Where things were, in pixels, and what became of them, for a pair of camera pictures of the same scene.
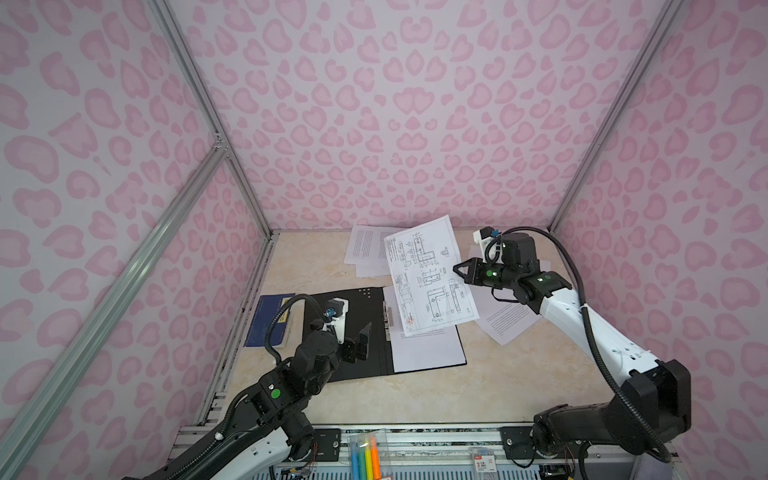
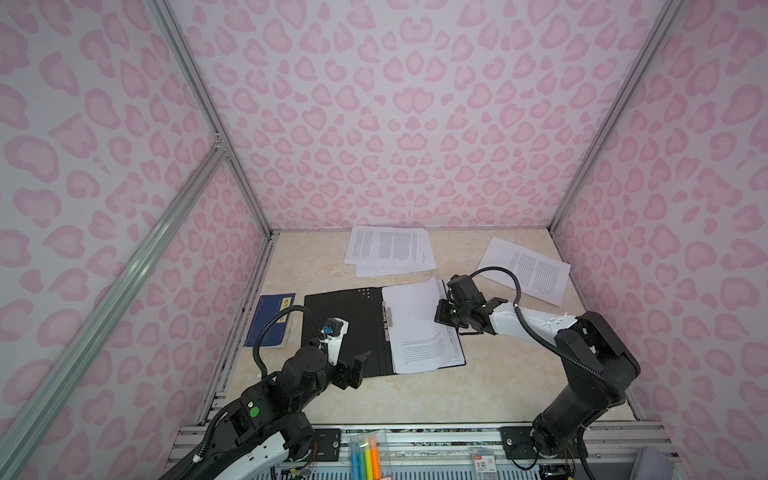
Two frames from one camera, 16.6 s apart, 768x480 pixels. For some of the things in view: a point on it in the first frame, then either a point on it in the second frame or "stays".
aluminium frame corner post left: (177, 42) stays
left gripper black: (354, 353) → (346, 378)
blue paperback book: (266, 308) stays
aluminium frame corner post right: (664, 22) stays
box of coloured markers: (367, 453) stays
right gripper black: (474, 270) → (440, 317)
